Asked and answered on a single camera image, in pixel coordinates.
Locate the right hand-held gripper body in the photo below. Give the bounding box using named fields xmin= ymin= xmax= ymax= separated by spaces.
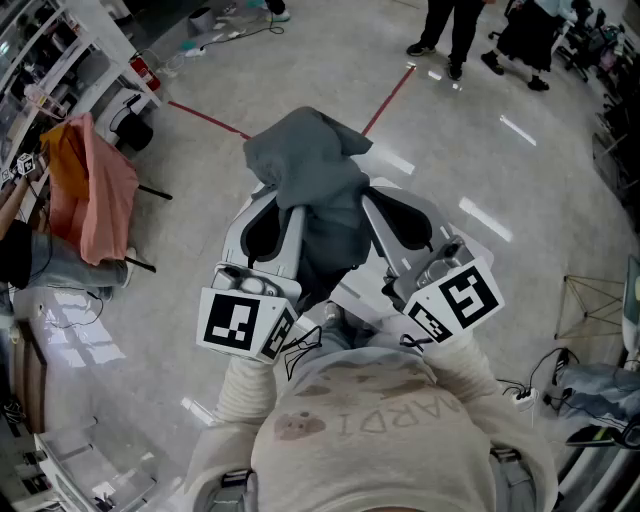
xmin=383 ymin=234 xmax=506 ymax=346

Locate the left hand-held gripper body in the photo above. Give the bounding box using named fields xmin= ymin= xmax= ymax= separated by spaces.
xmin=195 ymin=263 xmax=304 ymax=364

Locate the grey hooded garment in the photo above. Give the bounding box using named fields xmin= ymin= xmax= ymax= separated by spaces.
xmin=242 ymin=105 xmax=375 ymax=314

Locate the person's right forearm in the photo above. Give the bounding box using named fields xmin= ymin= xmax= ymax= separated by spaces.
xmin=394 ymin=319 xmax=504 ymax=401

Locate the person's left forearm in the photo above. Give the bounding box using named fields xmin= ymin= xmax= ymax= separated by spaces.
xmin=212 ymin=347 xmax=281 ymax=431

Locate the black garment stand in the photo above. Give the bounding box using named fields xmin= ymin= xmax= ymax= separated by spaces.
xmin=123 ymin=183 xmax=174 ymax=274

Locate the person's left leg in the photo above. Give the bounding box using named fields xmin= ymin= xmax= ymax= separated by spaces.
xmin=319 ymin=317 xmax=364 ymax=351

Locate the red floor tape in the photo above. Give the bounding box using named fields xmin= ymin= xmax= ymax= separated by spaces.
xmin=360 ymin=64 xmax=418 ymax=137
xmin=167 ymin=99 xmax=252 ymax=141

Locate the pink garment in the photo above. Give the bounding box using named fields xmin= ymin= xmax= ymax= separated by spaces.
xmin=47 ymin=112 xmax=141 ymax=266

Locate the teal board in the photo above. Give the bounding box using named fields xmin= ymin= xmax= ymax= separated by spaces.
xmin=621 ymin=253 xmax=640 ymax=354

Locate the orange garment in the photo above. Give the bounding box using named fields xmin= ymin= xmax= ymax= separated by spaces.
xmin=38 ymin=122 xmax=92 ymax=201

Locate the person's torso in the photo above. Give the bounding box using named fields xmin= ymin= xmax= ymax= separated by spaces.
xmin=184 ymin=344 xmax=559 ymax=512

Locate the red fire extinguisher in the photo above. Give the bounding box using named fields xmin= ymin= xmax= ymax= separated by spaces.
xmin=129 ymin=55 xmax=162 ymax=94

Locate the white low cabinet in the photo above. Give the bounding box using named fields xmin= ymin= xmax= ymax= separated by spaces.
xmin=32 ymin=422 xmax=157 ymax=512

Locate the brown wooden cabinet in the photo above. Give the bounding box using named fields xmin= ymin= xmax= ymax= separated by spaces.
xmin=10 ymin=319 xmax=50 ymax=435

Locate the grey waste bin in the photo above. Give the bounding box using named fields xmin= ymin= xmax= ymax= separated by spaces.
xmin=188 ymin=6 xmax=214 ymax=35

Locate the black office chair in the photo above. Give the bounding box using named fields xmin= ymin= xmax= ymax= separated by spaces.
xmin=554 ymin=0 xmax=609 ymax=84

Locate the white shelving rack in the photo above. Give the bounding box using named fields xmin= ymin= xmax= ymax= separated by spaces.
xmin=0 ymin=0 xmax=164 ymax=171

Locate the thin metal frame stand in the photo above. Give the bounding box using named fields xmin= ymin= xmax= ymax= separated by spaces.
xmin=553 ymin=272 xmax=627 ymax=342

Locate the black floor cable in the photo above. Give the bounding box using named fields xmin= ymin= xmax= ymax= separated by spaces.
xmin=497 ymin=346 xmax=581 ymax=401

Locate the grey shoulder strap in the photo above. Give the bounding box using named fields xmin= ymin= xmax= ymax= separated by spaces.
xmin=219 ymin=467 xmax=259 ymax=512
xmin=489 ymin=446 xmax=539 ymax=512

